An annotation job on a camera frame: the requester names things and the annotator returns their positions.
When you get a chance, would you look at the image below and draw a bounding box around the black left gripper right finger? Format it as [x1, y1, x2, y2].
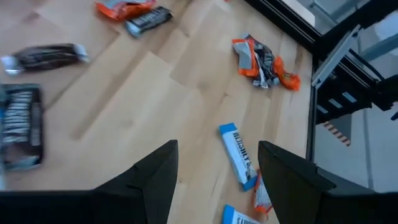
[257, 140, 398, 224]

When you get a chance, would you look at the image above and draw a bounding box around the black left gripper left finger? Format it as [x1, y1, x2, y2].
[0, 139, 180, 224]

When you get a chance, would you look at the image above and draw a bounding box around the brown Hershey's chocolate bar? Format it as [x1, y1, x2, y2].
[0, 83, 45, 159]
[125, 6, 174, 39]
[251, 58, 281, 90]
[0, 43, 90, 76]
[245, 33, 275, 65]

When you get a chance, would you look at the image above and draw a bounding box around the black striped floor mat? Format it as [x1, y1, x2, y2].
[322, 113, 353, 147]

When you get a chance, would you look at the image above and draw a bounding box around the black labelled drawer cabinet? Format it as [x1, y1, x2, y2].
[315, 89, 374, 125]

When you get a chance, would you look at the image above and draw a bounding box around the silver aluminium rail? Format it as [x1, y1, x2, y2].
[312, 24, 363, 90]

